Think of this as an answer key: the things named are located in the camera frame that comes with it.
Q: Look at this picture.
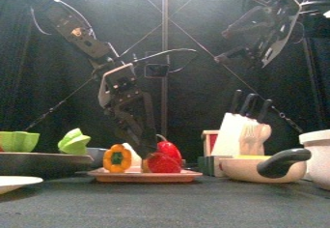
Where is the red toy apple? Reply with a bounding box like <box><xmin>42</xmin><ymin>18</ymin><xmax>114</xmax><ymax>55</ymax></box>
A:
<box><xmin>145</xmin><ymin>152</ymin><xmax>183</xmax><ymax>174</ymax></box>

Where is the red toy pepper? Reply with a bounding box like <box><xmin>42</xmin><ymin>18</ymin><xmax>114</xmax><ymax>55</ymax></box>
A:
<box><xmin>155</xmin><ymin>133</ymin><xmax>185</xmax><ymax>167</ymax></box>

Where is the white toy kettle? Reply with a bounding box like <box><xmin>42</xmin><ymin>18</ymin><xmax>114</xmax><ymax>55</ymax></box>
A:
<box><xmin>122</xmin><ymin>142</ymin><xmax>143</xmax><ymax>169</ymax></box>

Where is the orange toy pepper half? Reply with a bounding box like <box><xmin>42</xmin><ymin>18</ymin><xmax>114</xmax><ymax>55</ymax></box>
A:
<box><xmin>102</xmin><ymin>143</ymin><xmax>134</xmax><ymax>174</ymax></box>

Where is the grey blue cup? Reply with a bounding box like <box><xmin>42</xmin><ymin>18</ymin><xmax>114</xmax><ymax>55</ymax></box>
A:
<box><xmin>86</xmin><ymin>146</ymin><xmax>110</xmax><ymax>169</ymax></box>

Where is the light green toy pepper piece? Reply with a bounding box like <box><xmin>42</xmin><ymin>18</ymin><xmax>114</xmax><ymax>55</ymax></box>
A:
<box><xmin>56</xmin><ymin>128</ymin><xmax>93</xmax><ymax>156</ymax></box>

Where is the pink rectangular tray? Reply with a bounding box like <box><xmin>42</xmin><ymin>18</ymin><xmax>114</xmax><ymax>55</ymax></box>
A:
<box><xmin>87</xmin><ymin>166</ymin><xmax>203</xmax><ymax>184</ymax></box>

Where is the wooden toy box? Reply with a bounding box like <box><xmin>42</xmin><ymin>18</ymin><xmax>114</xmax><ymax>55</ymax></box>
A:
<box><xmin>201</xmin><ymin>128</ymin><xmax>222</xmax><ymax>157</ymax></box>

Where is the dark green toy block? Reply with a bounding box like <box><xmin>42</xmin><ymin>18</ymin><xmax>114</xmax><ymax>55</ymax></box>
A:
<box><xmin>197</xmin><ymin>155</ymin><xmax>217</xmax><ymax>177</ymax></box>

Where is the white toy knife block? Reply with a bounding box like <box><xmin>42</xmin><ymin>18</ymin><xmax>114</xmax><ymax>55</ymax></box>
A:
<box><xmin>210</xmin><ymin>111</ymin><xmax>274</xmax><ymax>157</ymax></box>

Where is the silver metal tray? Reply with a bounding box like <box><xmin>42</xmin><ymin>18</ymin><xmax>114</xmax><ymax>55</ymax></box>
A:
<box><xmin>0</xmin><ymin>151</ymin><xmax>95</xmax><ymax>178</ymax></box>

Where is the yellow toy food piece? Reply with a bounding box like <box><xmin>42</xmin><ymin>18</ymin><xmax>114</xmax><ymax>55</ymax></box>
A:
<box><xmin>234</xmin><ymin>154</ymin><xmax>274</xmax><ymax>161</ymax></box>

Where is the white round plate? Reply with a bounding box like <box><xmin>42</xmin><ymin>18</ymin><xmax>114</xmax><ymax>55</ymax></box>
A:
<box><xmin>0</xmin><ymin>175</ymin><xmax>46</xmax><ymax>195</ymax></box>

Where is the bowl with green food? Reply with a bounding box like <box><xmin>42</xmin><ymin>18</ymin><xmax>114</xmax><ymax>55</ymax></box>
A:
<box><xmin>298</xmin><ymin>128</ymin><xmax>330</xmax><ymax>191</ymax></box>

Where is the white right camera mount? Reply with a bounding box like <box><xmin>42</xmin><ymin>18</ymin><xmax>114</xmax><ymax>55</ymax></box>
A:
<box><xmin>260</xmin><ymin>0</ymin><xmax>304</xmax><ymax>69</ymax></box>

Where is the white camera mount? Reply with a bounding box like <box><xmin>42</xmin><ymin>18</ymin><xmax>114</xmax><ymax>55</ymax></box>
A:
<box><xmin>260</xmin><ymin>0</ymin><xmax>304</xmax><ymax>69</ymax></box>
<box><xmin>97</xmin><ymin>63</ymin><xmax>135</xmax><ymax>109</ymax></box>

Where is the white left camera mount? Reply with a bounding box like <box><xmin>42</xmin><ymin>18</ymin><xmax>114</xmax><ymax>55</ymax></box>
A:
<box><xmin>97</xmin><ymin>63</ymin><xmax>135</xmax><ymax>109</ymax></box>

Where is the black camera cable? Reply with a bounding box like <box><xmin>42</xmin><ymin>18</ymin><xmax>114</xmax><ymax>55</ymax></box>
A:
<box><xmin>130</xmin><ymin>47</ymin><xmax>201</xmax><ymax>75</ymax></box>

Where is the black toy knife handle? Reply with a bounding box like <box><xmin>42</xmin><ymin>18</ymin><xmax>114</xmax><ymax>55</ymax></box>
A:
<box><xmin>256</xmin><ymin>99</ymin><xmax>276</xmax><ymax>124</ymax></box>
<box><xmin>230</xmin><ymin>89</ymin><xmax>245</xmax><ymax>114</ymax></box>
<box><xmin>238</xmin><ymin>93</ymin><xmax>261</xmax><ymax>117</ymax></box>

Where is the vertical metal frame pole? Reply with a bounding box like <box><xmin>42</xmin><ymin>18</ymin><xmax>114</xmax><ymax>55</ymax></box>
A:
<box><xmin>161</xmin><ymin>0</ymin><xmax>170</xmax><ymax>139</ymax></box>

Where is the white pan with black handle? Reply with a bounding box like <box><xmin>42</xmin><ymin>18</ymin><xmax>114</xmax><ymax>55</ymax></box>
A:
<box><xmin>218</xmin><ymin>147</ymin><xmax>313</xmax><ymax>185</ymax></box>

